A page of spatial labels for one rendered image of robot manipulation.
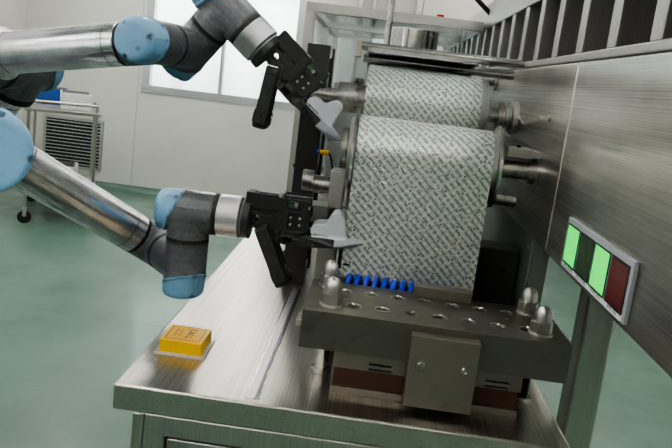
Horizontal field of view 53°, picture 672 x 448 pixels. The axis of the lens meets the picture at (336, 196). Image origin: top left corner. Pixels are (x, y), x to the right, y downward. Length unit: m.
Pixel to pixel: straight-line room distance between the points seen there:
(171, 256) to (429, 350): 0.48
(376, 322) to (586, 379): 0.58
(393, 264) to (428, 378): 0.25
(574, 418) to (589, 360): 0.12
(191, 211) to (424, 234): 0.40
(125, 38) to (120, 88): 6.05
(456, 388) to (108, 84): 6.45
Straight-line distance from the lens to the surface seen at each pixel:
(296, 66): 1.21
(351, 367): 1.06
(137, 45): 1.14
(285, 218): 1.16
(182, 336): 1.17
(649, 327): 0.75
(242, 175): 6.92
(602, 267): 0.86
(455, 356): 1.02
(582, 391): 1.48
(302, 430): 1.03
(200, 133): 6.97
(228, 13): 1.24
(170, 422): 1.07
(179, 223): 1.20
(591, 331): 1.44
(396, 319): 1.03
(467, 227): 1.19
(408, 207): 1.18
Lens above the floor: 1.37
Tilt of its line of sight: 10 degrees down
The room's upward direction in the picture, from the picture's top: 7 degrees clockwise
